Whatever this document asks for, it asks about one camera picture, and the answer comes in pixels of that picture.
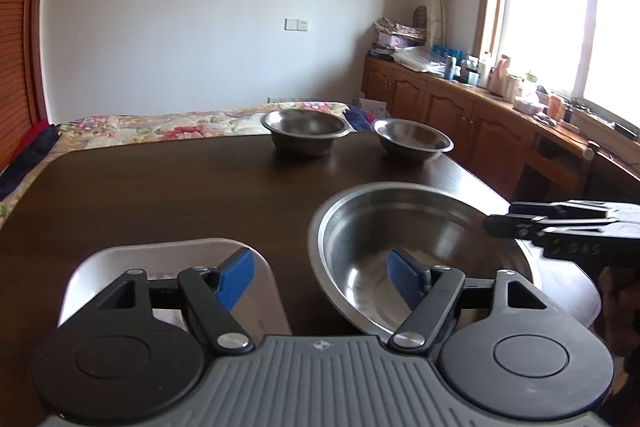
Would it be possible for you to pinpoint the floral square plate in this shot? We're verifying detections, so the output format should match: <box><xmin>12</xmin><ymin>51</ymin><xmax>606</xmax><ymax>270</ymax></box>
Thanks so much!
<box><xmin>58</xmin><ymin>239</ymin><xmax>292</xmax><ymax>345</ymax></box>

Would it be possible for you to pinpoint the large steel bowl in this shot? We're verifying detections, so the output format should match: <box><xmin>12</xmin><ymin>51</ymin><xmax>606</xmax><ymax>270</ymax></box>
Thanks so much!
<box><xmin>308</xmin><ymin>181</ymin><xmax>541</xmax><ymax>339</ymax></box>

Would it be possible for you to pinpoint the small steel bowl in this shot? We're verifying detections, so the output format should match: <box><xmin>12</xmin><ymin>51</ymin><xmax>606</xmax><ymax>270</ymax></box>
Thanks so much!
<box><xmin>373</xmin><ymin>118</ymin><xmax>454</xmax><ymax>162</ymax></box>

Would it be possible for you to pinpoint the medium steel bowl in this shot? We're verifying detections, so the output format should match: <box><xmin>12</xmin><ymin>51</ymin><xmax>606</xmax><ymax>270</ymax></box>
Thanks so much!
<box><xmin>260</xmin><ymin>108</ymin><xmax>350</xmax><ymax>157</ymax></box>

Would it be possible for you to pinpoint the person's right hand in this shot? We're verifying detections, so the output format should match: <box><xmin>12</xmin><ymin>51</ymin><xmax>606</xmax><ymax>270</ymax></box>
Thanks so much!
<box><xmin>598</xmin><ymin>267</ymin><xmax>639</xmax><ymax>357</ymax></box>

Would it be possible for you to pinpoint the wooden sideboard cabinet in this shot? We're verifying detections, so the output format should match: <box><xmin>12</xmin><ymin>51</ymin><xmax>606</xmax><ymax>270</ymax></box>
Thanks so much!
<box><xmin>361</xmin><ymin>56</ymin><xmax>639</xmax><ymax>204</ymax></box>

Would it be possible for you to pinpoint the floral bed quilt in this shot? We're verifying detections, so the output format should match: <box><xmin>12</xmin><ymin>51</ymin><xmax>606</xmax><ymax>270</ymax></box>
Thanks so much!
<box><xmin>1</xmin><ymin>101</ymin><xmax>373</xmax><ymax>222</ymax></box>

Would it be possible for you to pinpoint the pink bottle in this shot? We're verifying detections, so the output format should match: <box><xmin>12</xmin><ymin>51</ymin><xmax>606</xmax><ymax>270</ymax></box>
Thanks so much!
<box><xmin>489</xmin><ymin>54</ymin><xmax>511</xmax><ymax>96</ymax></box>

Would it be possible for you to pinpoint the white paper bag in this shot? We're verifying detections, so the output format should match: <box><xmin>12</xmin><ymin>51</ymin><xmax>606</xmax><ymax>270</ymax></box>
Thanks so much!
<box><xmin>358</xmin><ymin>98</ymin><xmax>390</xmax><ymax>120</ymax></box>

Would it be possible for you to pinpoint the white power strip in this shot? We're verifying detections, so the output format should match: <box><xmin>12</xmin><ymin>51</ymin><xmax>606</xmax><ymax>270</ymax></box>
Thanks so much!
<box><xmin>267</xmin><ymin>96</ymin><xmax>304</xmax><ymax>104</ymax></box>

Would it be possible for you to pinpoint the navy folded cloth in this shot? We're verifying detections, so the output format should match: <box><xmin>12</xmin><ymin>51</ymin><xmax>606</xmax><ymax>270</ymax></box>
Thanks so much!
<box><xmin>1</xmin><ymin>124</ymin><xmax>60</xmax><ymax>199</ymax></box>

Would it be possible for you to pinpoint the red folded cloth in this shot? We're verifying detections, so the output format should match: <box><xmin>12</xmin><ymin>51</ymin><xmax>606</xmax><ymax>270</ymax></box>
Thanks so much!
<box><xmin>1</xmin><ymin>119</ymin><xmax>50</xmax><ymax>169</ymax></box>

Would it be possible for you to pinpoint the stack of papers and boxes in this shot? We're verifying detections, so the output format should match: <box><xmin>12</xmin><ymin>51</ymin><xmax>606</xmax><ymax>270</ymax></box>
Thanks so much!
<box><xmin>368</xmin><ymin>17</ymin><xmax>431</xmax><ymax>72</ymax></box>

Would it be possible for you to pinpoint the wooden louvered wardrobe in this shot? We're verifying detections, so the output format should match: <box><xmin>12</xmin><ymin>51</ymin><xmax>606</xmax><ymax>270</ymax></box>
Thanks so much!
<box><xmin>1</xmin><ymin>0</ymin><xmax>47</xmax><ymax>166</ymax></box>

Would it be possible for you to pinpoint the wall switch socket plate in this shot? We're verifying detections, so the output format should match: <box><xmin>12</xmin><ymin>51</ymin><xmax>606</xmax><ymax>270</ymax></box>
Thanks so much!
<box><xmin>284</xmin><ymin>17</ymin><xmax>309</xmax><ymax>31</ymax></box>

